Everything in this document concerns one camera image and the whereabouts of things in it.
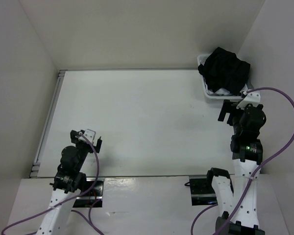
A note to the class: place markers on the black pleated skirt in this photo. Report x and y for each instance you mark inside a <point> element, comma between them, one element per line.
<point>223,69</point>

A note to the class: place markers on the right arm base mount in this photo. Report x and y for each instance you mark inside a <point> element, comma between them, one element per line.
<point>202,191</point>

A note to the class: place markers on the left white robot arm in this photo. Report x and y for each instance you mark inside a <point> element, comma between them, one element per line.
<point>69,182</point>

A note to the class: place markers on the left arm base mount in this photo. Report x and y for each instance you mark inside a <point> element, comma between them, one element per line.
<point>93,198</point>

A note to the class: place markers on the white skirt in basket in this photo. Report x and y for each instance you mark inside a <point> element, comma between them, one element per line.
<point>219,92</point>

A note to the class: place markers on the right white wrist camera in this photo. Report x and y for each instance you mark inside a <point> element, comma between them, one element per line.
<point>250,97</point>

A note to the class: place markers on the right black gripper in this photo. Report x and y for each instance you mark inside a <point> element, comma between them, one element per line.
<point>227,106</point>

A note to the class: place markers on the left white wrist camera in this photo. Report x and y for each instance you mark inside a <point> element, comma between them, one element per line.
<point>87,136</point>

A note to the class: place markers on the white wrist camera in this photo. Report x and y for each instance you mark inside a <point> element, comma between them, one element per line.
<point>87,136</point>
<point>250,97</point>

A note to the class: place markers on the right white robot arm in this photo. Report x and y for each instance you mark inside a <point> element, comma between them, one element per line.
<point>237,196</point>

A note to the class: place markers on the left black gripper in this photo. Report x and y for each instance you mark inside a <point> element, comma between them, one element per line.
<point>73,134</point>

